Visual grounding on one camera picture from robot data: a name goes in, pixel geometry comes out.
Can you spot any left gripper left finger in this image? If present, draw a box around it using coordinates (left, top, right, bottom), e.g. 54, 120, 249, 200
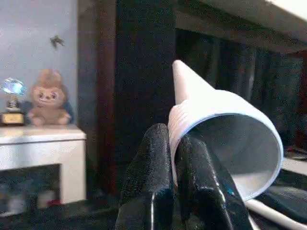
114, 123, 176, 230

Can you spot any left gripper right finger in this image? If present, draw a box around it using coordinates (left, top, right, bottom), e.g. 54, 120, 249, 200
175, 134, 252, 230

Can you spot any white glass-door cabinet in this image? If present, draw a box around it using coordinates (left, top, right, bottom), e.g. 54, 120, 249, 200
0, 125, 88, 217

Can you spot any black backdrop cloth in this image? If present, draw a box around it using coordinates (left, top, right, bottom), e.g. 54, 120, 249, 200
114, 0, 307, 192

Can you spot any brown plush toy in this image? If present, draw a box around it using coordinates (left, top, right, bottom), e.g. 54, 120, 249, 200
26, 68, 73, 127

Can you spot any crystal trophy gold base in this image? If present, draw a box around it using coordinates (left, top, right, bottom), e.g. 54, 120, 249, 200
0, 78, 27, 127

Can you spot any dark brown wooden post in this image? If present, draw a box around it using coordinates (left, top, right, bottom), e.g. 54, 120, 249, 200
78, 0, 118, 197

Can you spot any small dark wall bird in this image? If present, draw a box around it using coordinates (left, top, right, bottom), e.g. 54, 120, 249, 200
49, 34, 66, 49

